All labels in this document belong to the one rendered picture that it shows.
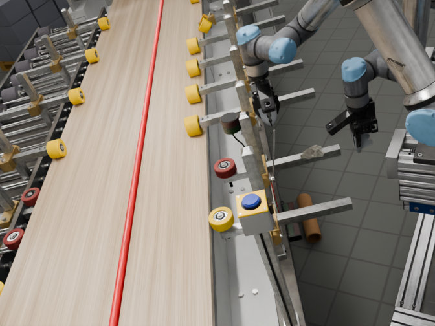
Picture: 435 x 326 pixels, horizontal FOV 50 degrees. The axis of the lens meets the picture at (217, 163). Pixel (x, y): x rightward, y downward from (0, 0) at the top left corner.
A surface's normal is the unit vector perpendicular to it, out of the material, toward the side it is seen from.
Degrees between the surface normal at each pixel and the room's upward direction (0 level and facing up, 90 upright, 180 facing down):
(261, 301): 0
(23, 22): 90
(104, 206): 0
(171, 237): 0
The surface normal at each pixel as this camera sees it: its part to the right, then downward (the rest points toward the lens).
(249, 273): -0.28, -0.74
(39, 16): 0.84, 0.12
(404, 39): 0.07, 0.19
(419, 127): -0.60, 0.70
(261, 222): 0.04, 0.63
